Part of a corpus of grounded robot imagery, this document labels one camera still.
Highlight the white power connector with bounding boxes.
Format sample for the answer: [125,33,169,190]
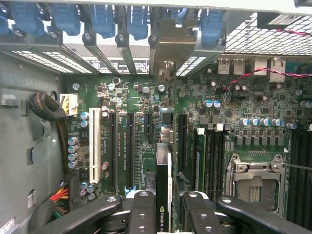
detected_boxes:
[59,94,79,117]

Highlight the black braided power cable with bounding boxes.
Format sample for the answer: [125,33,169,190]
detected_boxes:
[28,91,71,176]

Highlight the coloured wire bundle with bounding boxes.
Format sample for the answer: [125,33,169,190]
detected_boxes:
[48,180,74,220]

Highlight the red black twisted wire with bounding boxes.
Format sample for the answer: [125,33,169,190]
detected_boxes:
[229,28,312,85]

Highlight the short black expansion slot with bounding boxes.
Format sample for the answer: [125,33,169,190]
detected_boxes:
[143,112,154,136]

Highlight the black open PC case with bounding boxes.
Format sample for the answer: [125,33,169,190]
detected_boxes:
[0,0,312,234]

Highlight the metal CPU socket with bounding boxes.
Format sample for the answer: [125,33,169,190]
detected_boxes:
[225,153,287,217]

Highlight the thin socket locking lever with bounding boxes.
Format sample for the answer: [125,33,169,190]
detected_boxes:
[284,163,312,171]

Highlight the grey power supply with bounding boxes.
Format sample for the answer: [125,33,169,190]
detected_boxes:
[0,52,68,234]

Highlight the green motherboard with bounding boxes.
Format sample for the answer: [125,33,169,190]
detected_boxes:
[62,58,312,220]

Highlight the white expansion slot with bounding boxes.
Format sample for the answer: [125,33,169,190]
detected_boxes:
[88,107,102,185]

